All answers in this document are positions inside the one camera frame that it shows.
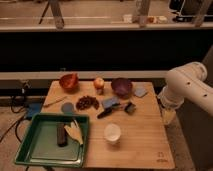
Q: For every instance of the black handled knife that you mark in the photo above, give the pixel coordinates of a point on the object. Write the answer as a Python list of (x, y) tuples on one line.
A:
[(111, 109)]

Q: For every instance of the light blue cloth square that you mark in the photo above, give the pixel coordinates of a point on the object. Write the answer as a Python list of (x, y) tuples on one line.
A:
[(140, 92)]

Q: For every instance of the wooden board table top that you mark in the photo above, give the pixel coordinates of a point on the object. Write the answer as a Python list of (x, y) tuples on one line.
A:
[(143, 143)]

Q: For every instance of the blue sponge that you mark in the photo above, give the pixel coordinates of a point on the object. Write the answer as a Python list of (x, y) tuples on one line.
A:
[(106, 103)]

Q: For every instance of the red yellow apple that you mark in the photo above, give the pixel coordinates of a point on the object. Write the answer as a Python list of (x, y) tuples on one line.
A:
[(98, 83)]

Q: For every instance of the green plastic tray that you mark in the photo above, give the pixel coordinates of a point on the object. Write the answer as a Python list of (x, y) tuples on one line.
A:
[(39, 145)]

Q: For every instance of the grey round lid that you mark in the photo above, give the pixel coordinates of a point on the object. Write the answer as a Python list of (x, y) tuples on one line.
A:
[(67, 108)]

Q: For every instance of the purple bowl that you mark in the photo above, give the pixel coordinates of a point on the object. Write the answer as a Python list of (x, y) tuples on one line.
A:
[(122, 87)]

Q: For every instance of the wooden stick utensil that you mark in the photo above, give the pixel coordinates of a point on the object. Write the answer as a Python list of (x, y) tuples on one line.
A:
[(54, 102)]

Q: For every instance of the dark brown bar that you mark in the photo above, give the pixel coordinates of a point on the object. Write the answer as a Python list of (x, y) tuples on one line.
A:
[(61, 135)]

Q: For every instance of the orange bowl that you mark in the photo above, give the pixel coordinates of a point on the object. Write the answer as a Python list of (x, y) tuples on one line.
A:
[(69, 81)]

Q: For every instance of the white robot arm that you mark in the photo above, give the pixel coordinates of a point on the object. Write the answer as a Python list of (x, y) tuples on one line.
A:
[(185, 82)]

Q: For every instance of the yellow corn toy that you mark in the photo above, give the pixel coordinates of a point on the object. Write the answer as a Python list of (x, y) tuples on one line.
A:
[(74, 131)]

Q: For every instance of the blue box on floor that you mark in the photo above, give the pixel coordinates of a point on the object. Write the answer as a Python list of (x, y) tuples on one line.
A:
[(33, 109)]

